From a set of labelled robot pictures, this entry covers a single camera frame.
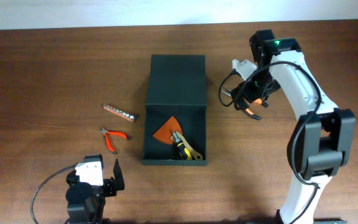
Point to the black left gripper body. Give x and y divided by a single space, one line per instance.
108 189

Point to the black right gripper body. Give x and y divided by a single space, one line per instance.
260 84

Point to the orange scraper with tan handle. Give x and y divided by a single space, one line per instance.
164 135

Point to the yellow black ratchet screwdriver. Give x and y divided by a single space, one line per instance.
184 152

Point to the orange black needle-nose pliers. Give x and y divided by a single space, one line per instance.
241 103

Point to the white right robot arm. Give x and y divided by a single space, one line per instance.
321 141

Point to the black open box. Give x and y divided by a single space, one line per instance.
177 88

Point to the orange socket bit rail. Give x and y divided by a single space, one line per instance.
120 113

